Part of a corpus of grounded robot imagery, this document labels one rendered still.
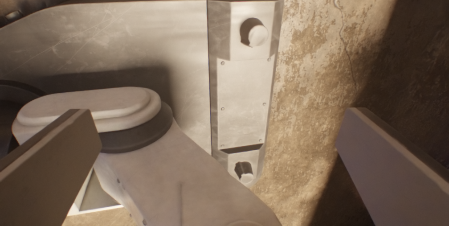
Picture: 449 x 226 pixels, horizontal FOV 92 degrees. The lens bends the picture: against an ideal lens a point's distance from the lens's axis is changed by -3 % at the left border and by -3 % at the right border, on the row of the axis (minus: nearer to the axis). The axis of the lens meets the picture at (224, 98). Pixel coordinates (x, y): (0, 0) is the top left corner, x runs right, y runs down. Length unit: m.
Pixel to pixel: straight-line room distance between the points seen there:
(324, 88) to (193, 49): 0.54
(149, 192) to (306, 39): 0.61
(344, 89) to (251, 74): 0.50
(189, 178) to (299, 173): 0.85
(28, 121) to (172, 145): 0.20
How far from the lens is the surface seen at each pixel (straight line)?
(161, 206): 0.28
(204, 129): 0.56
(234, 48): 0.43
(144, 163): 0.33
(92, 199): 0.50
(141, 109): 0.36
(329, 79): 0.86
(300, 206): 1.33
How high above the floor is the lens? 0.61
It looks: 58 degrees down
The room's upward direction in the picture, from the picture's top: 157 degrees clockwise
